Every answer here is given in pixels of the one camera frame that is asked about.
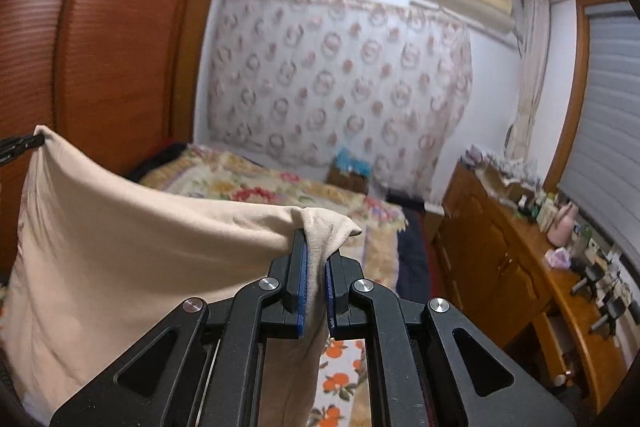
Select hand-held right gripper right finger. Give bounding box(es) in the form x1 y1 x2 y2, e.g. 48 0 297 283
325 247 576 427

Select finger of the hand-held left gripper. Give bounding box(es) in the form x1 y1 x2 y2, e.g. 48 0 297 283
0 133 45 168

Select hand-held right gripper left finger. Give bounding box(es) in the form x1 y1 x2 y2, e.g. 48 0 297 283
50 227 308 427

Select beige printed t-shirt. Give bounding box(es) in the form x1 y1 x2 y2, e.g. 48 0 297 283
0 124 363 427

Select floral blanket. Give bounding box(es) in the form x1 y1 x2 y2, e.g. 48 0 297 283
137 144 411 293

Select brown slatted wooden wardrobe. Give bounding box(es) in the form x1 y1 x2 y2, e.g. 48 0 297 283
0 0 221 288

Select wooden sideboard cabinet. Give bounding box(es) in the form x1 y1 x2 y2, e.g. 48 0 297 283
432 162 628 400

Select cardboard box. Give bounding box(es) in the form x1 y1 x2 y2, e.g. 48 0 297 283
472 159 526 202

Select sheer circle-patterned curtain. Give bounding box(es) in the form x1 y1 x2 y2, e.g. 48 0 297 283
207 0 473 202

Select pink tissue pack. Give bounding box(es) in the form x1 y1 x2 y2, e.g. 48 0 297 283
544 248 571 269

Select pink bottle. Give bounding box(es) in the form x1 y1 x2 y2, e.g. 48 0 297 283
547 202 580 245

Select small black tripod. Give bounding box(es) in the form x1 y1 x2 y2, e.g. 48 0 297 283
572 264 603 295
590 297 626 333

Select beige tied drape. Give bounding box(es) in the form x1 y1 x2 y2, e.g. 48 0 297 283
505 0 551 172

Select grey striped window blind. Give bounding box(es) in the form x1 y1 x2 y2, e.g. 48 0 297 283
557 0 640 258

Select wooden window frame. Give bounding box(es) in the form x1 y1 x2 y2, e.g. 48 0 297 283
545 0 640 192

